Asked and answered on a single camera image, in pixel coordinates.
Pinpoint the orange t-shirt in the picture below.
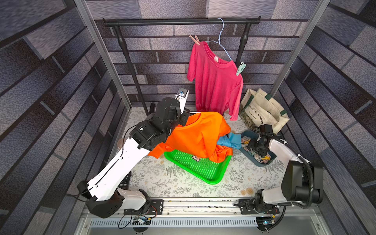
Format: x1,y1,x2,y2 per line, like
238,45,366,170
149,112,233,163

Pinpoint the pink t-shirt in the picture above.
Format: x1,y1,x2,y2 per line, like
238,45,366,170
187,42,243,121

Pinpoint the mint green clothespin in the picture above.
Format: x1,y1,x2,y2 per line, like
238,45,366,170
236,62,246,76

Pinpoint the dusty pink clothespin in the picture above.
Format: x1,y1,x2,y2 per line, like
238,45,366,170
189,35,200,46

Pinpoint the light blue wire hanger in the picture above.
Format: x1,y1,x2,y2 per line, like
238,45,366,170
206,18,232,61

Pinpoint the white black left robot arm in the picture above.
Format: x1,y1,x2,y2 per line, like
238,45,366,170
77,95,189,218

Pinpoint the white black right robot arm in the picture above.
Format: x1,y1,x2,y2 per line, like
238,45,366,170
247,124,324,209

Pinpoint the blue t-shirt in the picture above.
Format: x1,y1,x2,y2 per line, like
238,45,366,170
217,132,242,149

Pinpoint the teal clothespin tray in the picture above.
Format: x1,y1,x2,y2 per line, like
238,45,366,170
240,130,277,167

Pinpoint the cream canvas tote bag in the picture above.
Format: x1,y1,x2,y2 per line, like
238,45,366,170
239,89,290,134

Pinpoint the floral table cloth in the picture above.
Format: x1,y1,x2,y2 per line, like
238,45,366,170
117,105,290,199

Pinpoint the black clothes rack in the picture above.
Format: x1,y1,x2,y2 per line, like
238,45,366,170
102,16,261,116

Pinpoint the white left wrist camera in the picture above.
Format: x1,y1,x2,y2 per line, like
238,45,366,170
175,88,189,114

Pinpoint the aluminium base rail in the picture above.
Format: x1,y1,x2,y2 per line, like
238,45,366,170
75,198,322,235

